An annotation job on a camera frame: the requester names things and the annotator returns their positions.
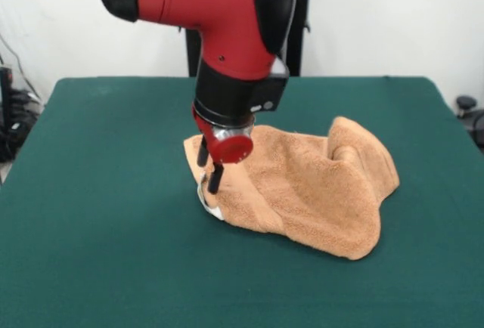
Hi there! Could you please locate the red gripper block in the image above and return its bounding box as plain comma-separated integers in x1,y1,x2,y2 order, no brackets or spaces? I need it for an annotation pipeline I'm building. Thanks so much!
191,104,254,195

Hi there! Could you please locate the tan terry towel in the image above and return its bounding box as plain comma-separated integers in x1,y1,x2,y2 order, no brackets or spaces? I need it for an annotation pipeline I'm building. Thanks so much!
183,116,401,261

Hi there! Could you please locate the dark green table cloth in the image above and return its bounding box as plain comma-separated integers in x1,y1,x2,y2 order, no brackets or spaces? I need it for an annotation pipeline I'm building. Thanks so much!
0,75,484,328

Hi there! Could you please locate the black equipment pile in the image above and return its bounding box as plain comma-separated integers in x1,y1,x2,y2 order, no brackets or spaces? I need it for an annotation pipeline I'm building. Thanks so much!
0,65,42,162

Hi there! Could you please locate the grey caster leg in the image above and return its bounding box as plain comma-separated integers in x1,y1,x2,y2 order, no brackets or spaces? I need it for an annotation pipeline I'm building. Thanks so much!
455,95,484,132

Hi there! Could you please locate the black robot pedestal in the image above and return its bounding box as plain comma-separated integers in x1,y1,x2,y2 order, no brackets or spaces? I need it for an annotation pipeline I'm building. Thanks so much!
177,0,328,78

